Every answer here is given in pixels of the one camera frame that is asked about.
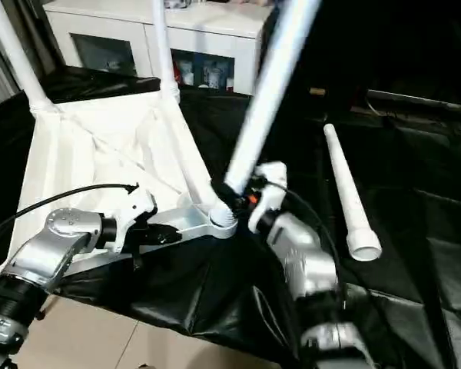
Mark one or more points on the white plastic table top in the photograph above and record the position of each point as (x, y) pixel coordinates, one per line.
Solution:
(84, 154)

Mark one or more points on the white plastic table leg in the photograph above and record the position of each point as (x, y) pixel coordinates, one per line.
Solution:
(163, 46)
(349, 200)
(19, 58)
(273, 77)

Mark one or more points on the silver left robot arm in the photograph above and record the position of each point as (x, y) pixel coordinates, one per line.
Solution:
(46, 254)

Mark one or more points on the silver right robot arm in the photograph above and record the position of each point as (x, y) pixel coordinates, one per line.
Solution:
(307, 261)

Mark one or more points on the black work mat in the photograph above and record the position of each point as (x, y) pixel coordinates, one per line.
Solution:
(215, 300)

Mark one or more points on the small yellow tag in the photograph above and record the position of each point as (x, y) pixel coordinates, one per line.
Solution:
(316, 91)

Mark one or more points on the clear glass ornament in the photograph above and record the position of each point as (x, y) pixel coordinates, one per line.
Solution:
(177, 4)

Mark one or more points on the white sideboard with glass doors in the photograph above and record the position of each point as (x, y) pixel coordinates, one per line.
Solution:
(107, 19)

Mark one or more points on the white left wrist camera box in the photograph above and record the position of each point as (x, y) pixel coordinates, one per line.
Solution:
(134, 209)

